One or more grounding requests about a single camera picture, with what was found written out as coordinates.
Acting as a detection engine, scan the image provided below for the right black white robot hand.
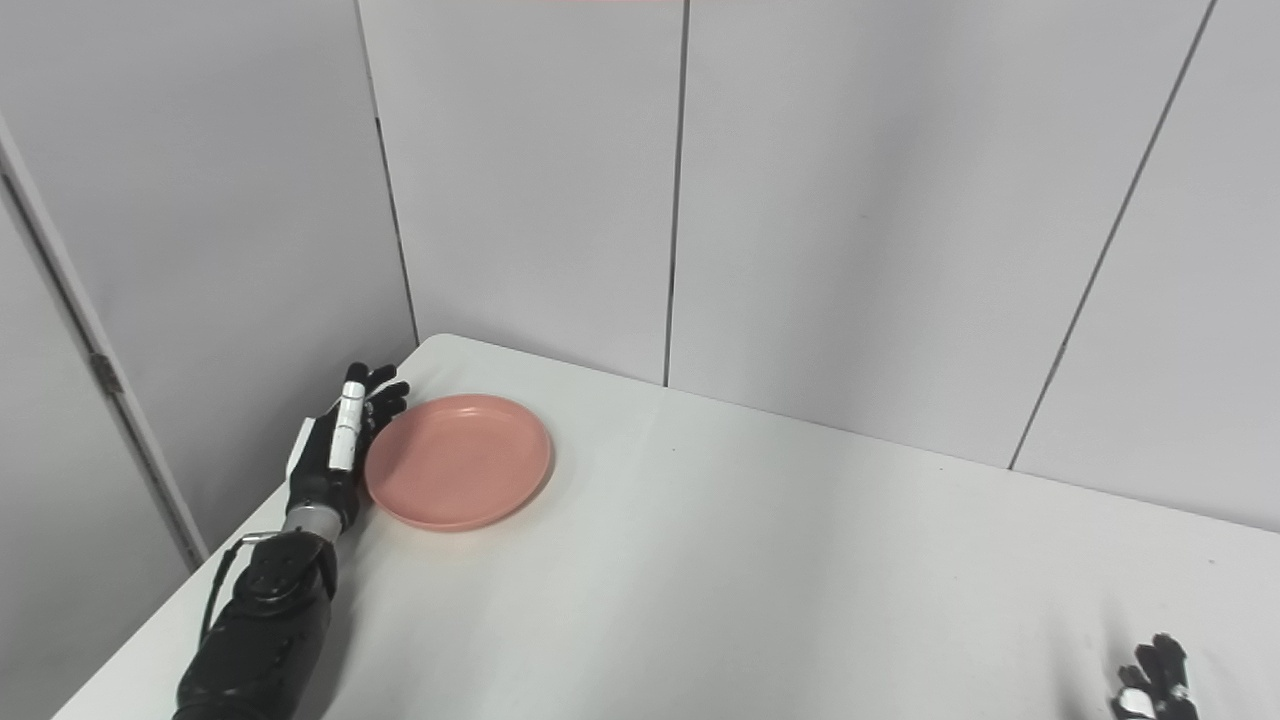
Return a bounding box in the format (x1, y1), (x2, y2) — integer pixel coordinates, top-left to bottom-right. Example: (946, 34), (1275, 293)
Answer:
(1109, 633), (1200, 720)

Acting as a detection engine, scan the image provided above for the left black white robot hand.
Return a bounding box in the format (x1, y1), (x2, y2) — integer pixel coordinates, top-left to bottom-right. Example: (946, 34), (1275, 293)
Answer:
(284, 362), (412, 537)

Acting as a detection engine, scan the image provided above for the pink round plate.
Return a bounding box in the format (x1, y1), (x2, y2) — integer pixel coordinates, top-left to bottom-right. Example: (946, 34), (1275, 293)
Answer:
(362, 393), (554, 533)

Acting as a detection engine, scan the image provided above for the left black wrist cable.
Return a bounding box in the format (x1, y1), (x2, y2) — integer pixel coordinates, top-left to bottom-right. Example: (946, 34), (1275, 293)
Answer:
(197, 531), (280, 647)

